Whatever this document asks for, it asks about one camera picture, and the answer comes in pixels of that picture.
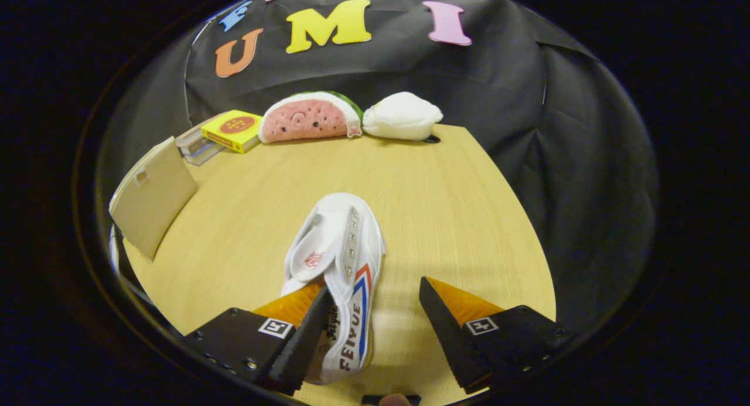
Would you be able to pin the white plush toy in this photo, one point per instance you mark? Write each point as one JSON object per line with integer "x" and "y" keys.
{"x": 404, "y": 116}

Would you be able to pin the cream storage box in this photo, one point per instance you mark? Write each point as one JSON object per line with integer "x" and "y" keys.
{"x": 152, "y": 195}

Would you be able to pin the watermelon slice plush toy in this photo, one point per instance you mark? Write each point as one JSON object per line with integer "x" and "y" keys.
{"x": 304, "y": 122}

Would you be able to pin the blue book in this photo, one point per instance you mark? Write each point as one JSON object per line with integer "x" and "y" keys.
{"x": 204, "y": 154}

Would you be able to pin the beige book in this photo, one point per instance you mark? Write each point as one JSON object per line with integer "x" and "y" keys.
{"x": 193, "y": 135}

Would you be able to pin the white canvas shoe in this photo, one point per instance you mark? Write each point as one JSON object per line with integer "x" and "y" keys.
{"x": 345, "y": 230}

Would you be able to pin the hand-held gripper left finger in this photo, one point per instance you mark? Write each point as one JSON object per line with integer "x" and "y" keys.
{"x": 304, "y": 341}

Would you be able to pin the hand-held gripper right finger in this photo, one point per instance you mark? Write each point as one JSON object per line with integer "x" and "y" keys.
{"x": 448, "y": 335}

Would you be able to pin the yellow book with red circle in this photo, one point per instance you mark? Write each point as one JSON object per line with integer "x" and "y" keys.
{"x": 234, "y": 128}

